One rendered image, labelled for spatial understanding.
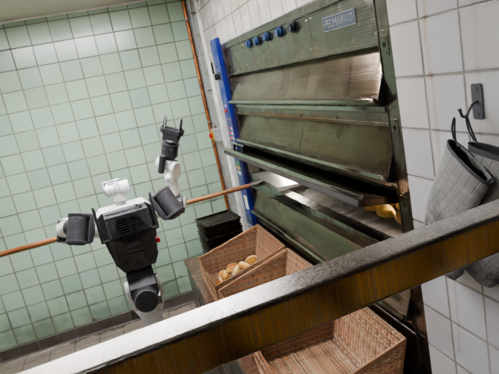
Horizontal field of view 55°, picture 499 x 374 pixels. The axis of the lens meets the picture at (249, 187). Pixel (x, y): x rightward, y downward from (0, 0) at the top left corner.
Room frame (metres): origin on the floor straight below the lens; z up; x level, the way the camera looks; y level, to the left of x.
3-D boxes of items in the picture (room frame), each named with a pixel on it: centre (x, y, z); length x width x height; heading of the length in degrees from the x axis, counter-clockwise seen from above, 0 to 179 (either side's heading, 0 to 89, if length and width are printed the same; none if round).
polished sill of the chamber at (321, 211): (2.42, -0.28, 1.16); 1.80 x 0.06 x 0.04; 15
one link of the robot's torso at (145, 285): (2.20, 0.61, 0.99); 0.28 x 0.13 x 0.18; 14
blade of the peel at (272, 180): (3.04, -0.27, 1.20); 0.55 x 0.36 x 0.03; 13
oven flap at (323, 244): (2.41, -0.26, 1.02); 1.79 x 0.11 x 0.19; 15
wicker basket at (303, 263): (2.34, 0.00, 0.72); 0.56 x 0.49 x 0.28; 16
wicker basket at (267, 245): (2.91, 0.15, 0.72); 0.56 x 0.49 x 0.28; 14
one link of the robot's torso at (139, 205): (2.23, 0.61, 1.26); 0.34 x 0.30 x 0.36; 108
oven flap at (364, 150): (2.41, -0.26, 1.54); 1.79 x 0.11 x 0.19; 15
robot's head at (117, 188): (2.29, 0.63, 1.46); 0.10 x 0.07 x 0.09; 108
